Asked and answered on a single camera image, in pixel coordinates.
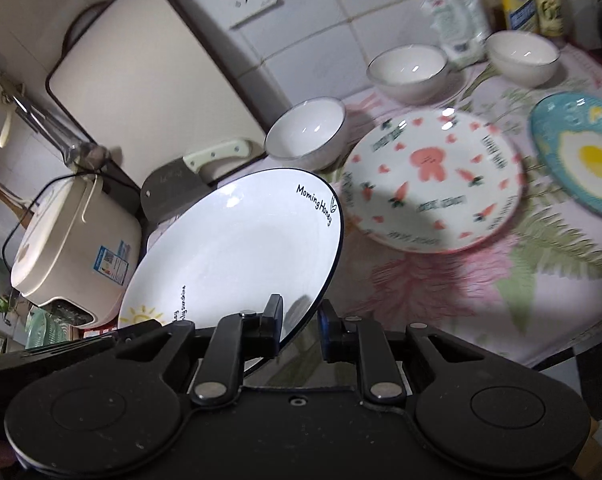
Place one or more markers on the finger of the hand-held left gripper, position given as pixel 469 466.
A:
pixel 31 361

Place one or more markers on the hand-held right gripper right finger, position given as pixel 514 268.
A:
pixel 327 332

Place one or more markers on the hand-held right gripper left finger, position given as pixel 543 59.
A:
pixel 273 325

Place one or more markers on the white plate with black rim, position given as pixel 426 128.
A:
pixel 231 260

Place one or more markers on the white bowl with dark rim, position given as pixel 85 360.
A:
pixel 306 130
pixel 408 72
pixel 523 57

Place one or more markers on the blue plate with fried egg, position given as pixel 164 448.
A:
pixel 556 125

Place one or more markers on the green plastic basket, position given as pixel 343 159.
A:
pixel 41 327

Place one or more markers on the floral tablecloth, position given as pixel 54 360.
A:
pixel 431 285

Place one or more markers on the cream rice cooker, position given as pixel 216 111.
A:
pixel 71 250

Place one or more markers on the white plate with pink rabbit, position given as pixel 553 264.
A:
pixel 431 210

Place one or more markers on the metal tongs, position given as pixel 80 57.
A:
pixel 41 120

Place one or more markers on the beige cutting board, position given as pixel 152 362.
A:
pixel 151 85

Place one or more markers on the white plastic pouch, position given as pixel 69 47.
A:
pixel 456 15

